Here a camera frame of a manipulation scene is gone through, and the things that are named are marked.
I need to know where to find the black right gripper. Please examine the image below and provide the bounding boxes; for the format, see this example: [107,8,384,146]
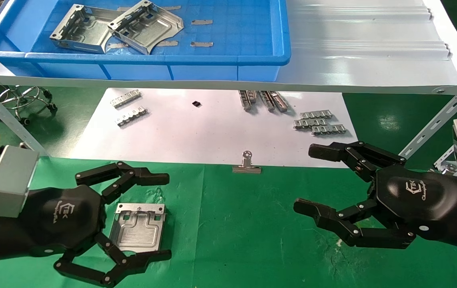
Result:
[293,141,457,249]

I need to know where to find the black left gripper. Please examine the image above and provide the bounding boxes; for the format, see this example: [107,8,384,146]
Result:
[22,161,172,288]

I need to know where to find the stamped metal bracket plate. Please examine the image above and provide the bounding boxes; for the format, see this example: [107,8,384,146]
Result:
[50,4,122,54]
[107,0,184,55]
[108,203,167,253]

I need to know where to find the notched metal strip part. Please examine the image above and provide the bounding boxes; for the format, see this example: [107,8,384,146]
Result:
[110,90,141,109]
[116,106,148,128]
[300,111,333,120]
[294,118,329,130]
[312,124,347,136]

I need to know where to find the green table cloth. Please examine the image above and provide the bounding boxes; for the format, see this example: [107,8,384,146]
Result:
[0,156,457,288]

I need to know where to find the white metal shelf rack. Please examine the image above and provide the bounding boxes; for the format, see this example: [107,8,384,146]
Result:
[0,0,457,166]

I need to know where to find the chrome stool base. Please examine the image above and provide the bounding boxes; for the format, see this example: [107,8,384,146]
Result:
[0,85,58,125]

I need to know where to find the blue plastic bin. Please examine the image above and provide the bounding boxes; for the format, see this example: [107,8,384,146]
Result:
[0,0,292,82]

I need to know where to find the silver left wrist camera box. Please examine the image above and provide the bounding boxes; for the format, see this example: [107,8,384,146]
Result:
[0,145,40,221]

